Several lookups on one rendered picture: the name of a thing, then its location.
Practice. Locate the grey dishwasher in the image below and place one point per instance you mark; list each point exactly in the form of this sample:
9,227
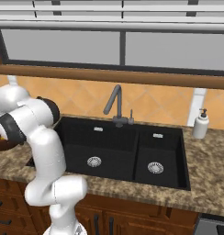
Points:
211,226

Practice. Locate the black double sink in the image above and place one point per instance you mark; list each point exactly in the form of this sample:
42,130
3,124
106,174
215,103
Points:
114,150

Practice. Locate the brown wooden bowl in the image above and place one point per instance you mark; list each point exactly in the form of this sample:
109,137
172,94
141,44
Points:
2,144

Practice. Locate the brown wooden cupboard door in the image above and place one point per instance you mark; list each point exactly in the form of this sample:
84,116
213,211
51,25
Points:
141,225
87,220

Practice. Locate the wood framed window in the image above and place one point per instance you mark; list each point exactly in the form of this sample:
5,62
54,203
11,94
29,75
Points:
117,50

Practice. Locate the brown wooden drawer front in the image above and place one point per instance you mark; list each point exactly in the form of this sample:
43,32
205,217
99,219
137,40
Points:
13,225
9,203

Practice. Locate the white soap dispenser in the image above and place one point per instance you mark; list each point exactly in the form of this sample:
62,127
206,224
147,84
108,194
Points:
200,125

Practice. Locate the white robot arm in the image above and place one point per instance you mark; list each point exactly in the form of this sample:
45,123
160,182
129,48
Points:
46,153

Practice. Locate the grey sink tap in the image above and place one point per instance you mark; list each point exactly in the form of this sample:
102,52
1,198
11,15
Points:
117,104

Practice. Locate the white window blinds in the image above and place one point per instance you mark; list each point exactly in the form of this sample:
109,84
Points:
117,13

